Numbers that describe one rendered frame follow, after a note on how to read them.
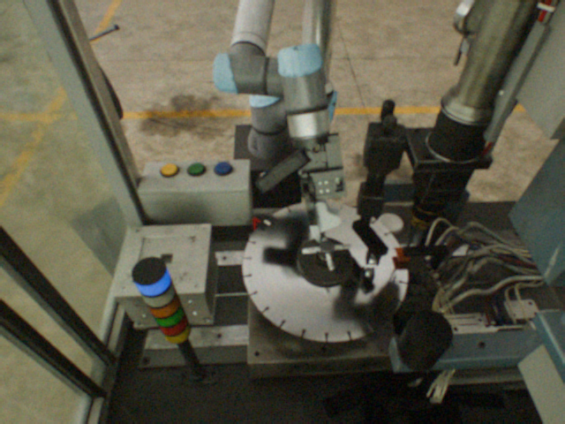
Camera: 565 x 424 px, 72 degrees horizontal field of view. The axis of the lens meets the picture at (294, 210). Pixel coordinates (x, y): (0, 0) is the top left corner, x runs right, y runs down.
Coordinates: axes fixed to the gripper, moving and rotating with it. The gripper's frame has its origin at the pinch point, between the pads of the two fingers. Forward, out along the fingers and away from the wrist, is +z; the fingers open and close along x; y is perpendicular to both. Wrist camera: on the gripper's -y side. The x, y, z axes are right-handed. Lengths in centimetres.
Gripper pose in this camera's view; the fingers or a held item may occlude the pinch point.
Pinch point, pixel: (315, 236)
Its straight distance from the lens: 77.7
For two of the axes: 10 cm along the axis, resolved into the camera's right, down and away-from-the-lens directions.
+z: 1.6, 9.3, 3.1
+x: 0.8, -3.3, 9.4
